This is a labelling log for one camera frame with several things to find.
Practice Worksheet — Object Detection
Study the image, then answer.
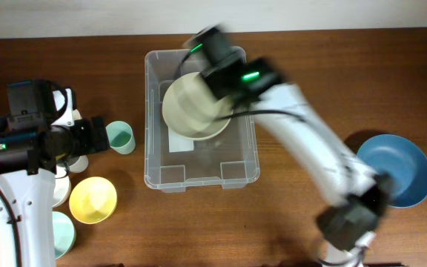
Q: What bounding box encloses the clear plastic storage container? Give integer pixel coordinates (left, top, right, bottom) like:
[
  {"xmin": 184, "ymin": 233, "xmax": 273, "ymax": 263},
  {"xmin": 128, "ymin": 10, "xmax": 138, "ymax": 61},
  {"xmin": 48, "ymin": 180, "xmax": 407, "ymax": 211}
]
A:
[{"xmin": 145, "ymin": 49, "xmax": 260, "ymax": 193}]

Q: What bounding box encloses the white label in container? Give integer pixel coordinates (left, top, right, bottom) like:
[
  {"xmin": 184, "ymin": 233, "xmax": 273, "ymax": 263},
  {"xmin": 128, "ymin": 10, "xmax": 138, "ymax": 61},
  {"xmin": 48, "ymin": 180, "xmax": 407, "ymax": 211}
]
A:
[{"xmin": 168, "ymin": 128, "xmax": 194, "ymax": 153}]

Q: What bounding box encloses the mint green small bowl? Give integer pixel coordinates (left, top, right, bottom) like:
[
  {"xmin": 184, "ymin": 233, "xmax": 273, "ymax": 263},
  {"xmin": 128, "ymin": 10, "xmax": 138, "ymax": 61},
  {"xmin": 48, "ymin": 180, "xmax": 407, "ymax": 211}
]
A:
[{"xmin": 52, "ymin": 211, "xmax": 76, "ymax": 259}]

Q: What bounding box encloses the beige bowl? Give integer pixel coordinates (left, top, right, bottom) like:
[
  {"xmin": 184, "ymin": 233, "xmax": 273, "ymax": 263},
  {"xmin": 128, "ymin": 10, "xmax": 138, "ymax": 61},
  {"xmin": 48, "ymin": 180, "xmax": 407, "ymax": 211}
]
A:
[{"xmin": 162, "ymin": 72, "xmax": 233, "ymax": 141}]

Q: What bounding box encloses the yellow small bowl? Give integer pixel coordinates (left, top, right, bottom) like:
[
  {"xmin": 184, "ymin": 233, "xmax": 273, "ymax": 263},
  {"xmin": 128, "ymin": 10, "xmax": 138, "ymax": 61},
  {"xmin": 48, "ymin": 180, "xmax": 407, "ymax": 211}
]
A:
[{"xmin": 69, "ymin": 177, "xmax": 118, "ymax": 225}]

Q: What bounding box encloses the cream cup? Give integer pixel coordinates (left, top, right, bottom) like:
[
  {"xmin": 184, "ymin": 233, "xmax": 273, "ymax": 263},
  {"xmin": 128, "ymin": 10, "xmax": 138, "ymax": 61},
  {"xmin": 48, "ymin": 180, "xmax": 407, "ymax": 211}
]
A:
[{"xmin": 72, "ymin": 110, "xmax": 82, "ymax": 121}]

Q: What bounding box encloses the grey cup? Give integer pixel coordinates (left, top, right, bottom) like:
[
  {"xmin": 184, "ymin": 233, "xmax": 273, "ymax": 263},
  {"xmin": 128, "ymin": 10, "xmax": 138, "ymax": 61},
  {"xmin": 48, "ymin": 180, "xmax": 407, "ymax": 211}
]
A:
[{"xmin": 56, "ymin": 156, "xmax": 89, "ymax": 176}]

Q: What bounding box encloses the white small bowl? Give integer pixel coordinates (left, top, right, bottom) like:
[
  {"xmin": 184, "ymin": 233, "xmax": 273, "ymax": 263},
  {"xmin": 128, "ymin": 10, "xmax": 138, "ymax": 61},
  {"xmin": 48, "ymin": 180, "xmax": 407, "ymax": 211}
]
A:
[{"xmin": 53, "ymin": 166, "xmax": 71, "ymax": 208}]

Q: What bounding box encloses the mint green cup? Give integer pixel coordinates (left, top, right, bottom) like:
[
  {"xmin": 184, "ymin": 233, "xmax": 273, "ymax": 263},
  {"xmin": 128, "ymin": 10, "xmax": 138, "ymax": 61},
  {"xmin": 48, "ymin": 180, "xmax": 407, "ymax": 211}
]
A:
[{"xmin": 106, "ymin": 121, "xmax": 136, "ymax": 154}]

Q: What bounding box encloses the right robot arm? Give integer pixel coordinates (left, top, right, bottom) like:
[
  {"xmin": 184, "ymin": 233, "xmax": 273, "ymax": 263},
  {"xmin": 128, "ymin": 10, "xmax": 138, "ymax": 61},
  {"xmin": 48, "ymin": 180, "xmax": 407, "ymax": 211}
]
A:
[{"xmin": 185, "ymin": 25, "xmax": 394, "ymax": 266}]

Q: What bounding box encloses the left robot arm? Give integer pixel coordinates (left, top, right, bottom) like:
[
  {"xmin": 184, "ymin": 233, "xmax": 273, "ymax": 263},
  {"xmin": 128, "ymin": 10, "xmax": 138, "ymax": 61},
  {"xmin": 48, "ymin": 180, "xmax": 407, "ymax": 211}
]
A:
[{"xmin": 0, "ymin": 79, "xmax": 109, "ymax": 266}]

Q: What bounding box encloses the blue bowl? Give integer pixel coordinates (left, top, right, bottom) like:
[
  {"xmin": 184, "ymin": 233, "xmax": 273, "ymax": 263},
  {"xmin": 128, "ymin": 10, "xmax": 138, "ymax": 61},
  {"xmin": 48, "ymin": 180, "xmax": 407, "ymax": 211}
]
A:
[{"xmin": 357, "ymin": 134, "xmax": 427, "ymax": 208}]

